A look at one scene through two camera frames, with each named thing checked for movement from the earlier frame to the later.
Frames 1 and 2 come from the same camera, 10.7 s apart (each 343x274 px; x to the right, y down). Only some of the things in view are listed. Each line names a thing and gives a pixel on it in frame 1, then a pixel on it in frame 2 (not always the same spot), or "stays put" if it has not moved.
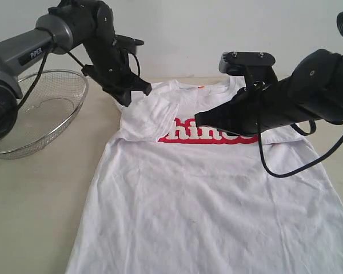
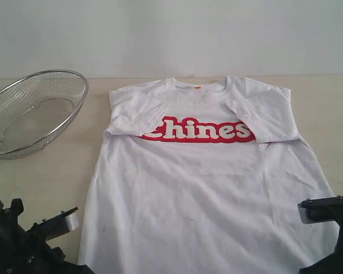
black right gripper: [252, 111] to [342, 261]
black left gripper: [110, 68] to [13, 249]
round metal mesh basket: [51, 100] stays put
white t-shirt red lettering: [180, 197] stays put
